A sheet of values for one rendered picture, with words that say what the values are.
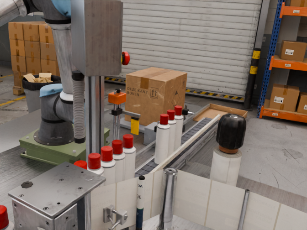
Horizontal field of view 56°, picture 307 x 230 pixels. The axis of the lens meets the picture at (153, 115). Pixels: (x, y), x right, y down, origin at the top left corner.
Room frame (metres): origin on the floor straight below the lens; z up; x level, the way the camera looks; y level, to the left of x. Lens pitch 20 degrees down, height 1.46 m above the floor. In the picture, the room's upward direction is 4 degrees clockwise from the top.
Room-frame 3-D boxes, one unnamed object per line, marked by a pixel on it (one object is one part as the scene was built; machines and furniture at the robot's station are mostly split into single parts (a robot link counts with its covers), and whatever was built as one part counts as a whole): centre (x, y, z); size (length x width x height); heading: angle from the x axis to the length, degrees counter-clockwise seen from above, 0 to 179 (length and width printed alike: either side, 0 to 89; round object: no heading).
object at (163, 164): (1.11, -0.12, 0.91); 1.07 x 0.01 x 0.02; 151
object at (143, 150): (1.15, -0.06, 0.96); 1.07 x 0.01 x 0.01; 151
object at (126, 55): (0.80, 0.09, 1.33); 0.04 x 0.03 x 0.04; 26
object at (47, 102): (1.15, 0.41, 1.07); 0.13 x 0.12 x 0.14; 58
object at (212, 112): (1.75, -0.43, 0.85); 0.30 x 0.26 x 0.04; 151
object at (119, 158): (0.78, 0.10, 0.98); 0.05 x 0.05 x 0.20
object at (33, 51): (5.00, 1.76, 0.57); 1.20 x 0.85 x 1.14; 164
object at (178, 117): (1.15, -0.10, 0.98); 0.05 x 0.05 x 0.20
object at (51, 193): (0.46, 0.16, 1.14); 0.14 x 0.11 x 0.01; 151
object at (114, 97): (0.89, 0.09, 1.05); 0.10 x 0.04 x 0.33; 61
